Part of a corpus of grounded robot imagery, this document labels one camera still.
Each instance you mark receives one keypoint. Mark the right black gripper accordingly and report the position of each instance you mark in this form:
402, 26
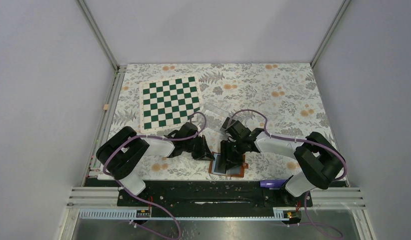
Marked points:
227, 155

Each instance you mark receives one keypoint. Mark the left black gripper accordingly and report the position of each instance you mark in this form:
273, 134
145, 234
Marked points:
204, 153

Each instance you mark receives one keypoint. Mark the brown leather card holder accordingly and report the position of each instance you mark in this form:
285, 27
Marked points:
236, 171

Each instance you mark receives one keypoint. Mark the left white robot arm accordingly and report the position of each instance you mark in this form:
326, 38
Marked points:
121, 153

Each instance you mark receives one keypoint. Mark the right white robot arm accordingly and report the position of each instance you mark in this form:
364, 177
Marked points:
320, 163

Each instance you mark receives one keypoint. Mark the purple marker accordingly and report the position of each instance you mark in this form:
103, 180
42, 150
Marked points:
272, 184

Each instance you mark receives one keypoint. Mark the green white chessboard mat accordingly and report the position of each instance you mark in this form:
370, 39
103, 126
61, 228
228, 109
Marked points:
168, 103

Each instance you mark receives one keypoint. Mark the floral tablecloth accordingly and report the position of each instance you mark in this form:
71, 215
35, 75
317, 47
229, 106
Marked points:
286, 93

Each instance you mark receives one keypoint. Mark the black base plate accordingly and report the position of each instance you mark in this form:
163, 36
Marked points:
208, 199

